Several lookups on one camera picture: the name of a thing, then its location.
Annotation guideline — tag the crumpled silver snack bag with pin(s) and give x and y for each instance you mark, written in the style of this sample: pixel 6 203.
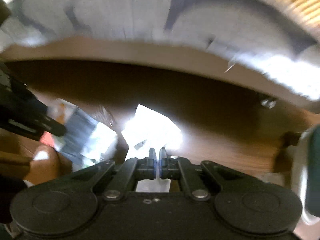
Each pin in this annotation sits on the crumpled silver snack bag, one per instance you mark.
pixel 89 139

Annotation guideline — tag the wooden bed frame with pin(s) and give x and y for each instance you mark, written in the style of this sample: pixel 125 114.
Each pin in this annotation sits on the wooden bed frame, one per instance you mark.
pixel 182 59

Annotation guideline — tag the grey patterned quilt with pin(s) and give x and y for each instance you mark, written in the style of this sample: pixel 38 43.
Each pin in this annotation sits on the grey patterned quilt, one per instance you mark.
pixel 250 32

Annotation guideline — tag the orange foam net sleeve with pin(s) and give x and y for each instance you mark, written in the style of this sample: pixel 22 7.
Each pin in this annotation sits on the orange foam net sleeve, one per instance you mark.
pixel 48 139

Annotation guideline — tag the metal bed leg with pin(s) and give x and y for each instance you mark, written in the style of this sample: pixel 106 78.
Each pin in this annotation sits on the metal bed leg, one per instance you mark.
pixel 268 103

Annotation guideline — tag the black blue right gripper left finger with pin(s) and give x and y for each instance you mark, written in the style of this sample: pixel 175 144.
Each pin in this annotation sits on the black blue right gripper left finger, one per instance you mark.
pixel 129 174

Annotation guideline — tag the teal white trash bin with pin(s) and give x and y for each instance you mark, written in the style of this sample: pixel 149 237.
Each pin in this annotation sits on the teal white trash bin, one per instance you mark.
pixel 305 174

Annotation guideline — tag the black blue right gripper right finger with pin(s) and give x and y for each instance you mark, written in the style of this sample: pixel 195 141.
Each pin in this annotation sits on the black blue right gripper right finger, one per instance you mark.
pixel 183 171

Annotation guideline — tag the white paper napkin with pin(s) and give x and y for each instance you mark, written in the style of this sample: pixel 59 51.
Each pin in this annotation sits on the white paper napkin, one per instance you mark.
pixel 150 129

